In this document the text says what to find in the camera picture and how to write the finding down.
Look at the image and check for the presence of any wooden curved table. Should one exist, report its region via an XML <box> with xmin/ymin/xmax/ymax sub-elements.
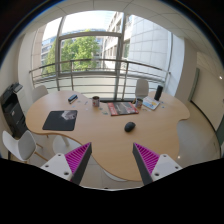
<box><xmin>26</xmin><ymin>91</ymin><xmax>190</xmax><ymax>181</ymax></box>

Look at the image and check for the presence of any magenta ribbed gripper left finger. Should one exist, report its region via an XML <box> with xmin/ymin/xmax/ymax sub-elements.
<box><xmin>42</xmin><ymin>143</ymin><xmax>92</xmax><ymax>185</ymax></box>

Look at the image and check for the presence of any white chair back left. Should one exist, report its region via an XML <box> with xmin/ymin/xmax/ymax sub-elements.
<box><xmin>32</xmin><ymin>85</ymin><xmax>48</xmax><ymax>102</ymax></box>

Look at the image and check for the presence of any black cylindrical speaker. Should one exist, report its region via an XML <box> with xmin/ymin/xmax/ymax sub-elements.
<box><xmin>154</xmin><ymin>85</ymin><xmax>163</xmax><ymax>101</ymax></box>

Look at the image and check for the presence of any white chair front left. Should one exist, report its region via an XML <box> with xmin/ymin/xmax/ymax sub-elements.
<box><xmin>2</xmin><ymin>130</ymin><xmax>46</xmax><ymax>162</ymax></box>

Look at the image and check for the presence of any white chair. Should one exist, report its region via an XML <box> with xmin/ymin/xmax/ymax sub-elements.
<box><xmin>135</xmin><ymin>79</ymin><xmax>149</xmax><ymax>98</ymax></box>
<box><xmin>2</xmin><ymin>130</ymin><xmax>46</xmax><ymax>162</ymax></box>
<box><xmin>32</xmin><ymin>85</ymin><xmax>48</xmax><ymax>102</ymax></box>

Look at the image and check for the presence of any black office printer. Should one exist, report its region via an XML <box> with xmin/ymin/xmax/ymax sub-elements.
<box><xmin>0</xmin><ymin>82</ymin><xmax>27</xmax><ymax>138</ymax></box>

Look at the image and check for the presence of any metal balcony railing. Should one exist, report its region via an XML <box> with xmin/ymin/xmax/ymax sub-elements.
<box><xmin>30</xmin><ymin>59</ymin><xmax>170</xmax><ymax>100</ymax></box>

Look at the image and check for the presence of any black stapler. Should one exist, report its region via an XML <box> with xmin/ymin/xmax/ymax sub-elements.
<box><xmin>68</xmin><ymin>94</ymin><xmax>78</xmax><ymax>103</ymax></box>

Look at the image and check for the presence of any dark mug left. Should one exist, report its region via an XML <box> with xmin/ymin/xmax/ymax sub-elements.
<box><xmin>92</xmin><ymin>96</ymin><xmax>100</xmax><ymax>107</ymax></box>

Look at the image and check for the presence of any white chair back right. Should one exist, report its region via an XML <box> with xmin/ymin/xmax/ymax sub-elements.
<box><xmin>135</xmin><ymin>79</ymin><xmax>149</xmax><ymax>98</ymax></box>

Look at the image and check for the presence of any black mouse pad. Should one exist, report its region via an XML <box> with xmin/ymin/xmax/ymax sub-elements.
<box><xmin>42</xmin><ymin>110</ymin><xmax>78</xmax><ymax>131</ymax></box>

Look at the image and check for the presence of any patterned mug right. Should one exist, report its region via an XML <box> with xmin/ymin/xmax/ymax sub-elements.
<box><xmin>135</xmin><ymin>98</ymin><xmax>143</xmax><ymax>109</ymax></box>

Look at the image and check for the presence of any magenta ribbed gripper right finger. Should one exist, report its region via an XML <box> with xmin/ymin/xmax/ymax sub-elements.
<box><xmin>133</xmin><ymin>143</ymin><xmax>182</xmax><ymax>185</ymax></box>

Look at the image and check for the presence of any red magazine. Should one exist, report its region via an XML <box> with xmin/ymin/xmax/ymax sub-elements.
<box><xmin>108</xmin><ymin>102</ymin><xmax>138</xmax><ymax>116</ymax></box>

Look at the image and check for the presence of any black computer mouse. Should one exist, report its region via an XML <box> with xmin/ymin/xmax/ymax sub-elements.
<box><xmin>124</xmin><ymin>122</ymin><xmax>136</xmax><ymax>132</ymax></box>

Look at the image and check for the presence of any light blue booklet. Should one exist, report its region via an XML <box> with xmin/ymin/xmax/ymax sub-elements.
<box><xmin>143</xmin><ymin>96</ymin><xmax>160</xmax><ymax>110</ymax></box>

